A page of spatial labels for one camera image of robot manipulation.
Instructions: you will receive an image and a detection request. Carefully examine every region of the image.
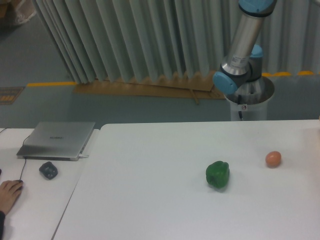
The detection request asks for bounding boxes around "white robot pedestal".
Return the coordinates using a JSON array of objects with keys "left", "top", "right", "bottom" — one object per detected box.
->
[{"left": 225, "top": 76, "right": 275, "bottom": 121}]

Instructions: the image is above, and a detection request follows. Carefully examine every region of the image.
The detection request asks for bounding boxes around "brown egg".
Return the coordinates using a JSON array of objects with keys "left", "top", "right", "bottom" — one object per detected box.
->
[{"left": 265, "top": 151, "right": 282, "bottom": 168}]

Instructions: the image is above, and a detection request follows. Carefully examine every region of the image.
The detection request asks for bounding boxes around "green bell pepper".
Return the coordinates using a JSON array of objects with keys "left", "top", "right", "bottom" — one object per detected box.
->
[{"left": 205, "top": 160, "right": 230, "bottom": 191}]

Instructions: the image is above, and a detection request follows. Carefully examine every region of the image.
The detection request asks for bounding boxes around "brown cardboard floor sheet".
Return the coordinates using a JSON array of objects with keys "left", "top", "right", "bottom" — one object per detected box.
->
[{"left": 73, "top": 71, "right": 225, "bottom": 105}]

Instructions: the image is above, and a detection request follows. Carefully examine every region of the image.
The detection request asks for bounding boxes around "dark sleeved forearm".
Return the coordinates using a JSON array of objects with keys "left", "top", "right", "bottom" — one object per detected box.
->
[{"left": 0, "top": 211, "right": 6, "bottom": 233}]

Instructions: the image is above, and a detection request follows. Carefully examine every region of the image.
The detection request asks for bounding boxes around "black mouse cable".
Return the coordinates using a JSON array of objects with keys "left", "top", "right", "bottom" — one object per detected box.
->
[{"left": 18, "top": 132, "right": 32, "bottom": 182}]

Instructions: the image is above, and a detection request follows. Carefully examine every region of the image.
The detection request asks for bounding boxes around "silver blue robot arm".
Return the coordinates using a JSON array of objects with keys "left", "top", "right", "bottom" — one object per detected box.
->
[{"left": 212, "top": 0, "right": 277, "bottom": 95}]

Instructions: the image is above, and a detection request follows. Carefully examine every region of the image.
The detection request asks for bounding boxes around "white laptop plug cable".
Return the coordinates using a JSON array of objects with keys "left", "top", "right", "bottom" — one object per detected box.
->
[{"left": 79, "top": 129, "right": 101, "bottom": 159}]

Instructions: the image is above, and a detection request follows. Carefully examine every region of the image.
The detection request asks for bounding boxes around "person's hand on mouse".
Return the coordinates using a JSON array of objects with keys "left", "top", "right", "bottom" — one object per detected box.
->
[{"left": 0, "top": 180, "right": 22, "bottom": 215}]

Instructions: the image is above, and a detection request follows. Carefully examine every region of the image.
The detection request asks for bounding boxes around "clear plastic bag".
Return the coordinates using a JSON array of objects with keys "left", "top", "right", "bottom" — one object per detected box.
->
[{"left": 11, "top": 0, "right": 37, "bottom": 26}]

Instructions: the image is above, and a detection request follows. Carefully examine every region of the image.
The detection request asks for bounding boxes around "silver closed laptop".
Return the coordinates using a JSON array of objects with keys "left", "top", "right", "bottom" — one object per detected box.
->
[{"left": 16, "top": 121, "right": 95, "bottom": 161}]

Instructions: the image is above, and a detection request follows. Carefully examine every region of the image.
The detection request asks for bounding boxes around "pale green folding curtain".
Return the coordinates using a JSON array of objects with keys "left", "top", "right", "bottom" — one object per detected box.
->
[{"left": 33, "top": 0, "right": 320, "bottom": 84}]

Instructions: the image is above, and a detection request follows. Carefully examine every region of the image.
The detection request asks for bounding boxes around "small black controller device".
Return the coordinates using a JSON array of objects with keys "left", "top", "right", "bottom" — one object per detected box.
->
[{"left": 39, "top": 161, "right": 58, "bottom": 180}]

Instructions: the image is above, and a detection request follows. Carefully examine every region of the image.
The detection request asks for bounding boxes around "black computer mouse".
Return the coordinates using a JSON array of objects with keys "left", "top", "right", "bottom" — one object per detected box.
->
[{"left": 10, "top": 180, "right": 24, "bottom": 198}]

